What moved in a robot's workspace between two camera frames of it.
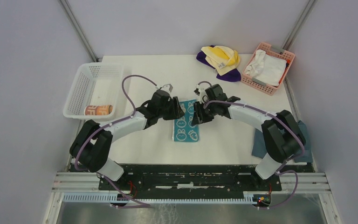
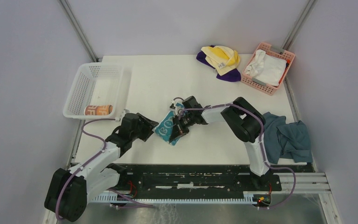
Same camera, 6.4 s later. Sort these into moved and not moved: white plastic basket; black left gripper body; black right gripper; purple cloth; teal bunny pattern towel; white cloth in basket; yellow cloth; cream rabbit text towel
Moved: black right gripper; teal bunny pattern towel; black left gripper body
Not moved: yellow cloth; purple cloth; white cloth in basket; cream rabbit text towel; white plastic basket
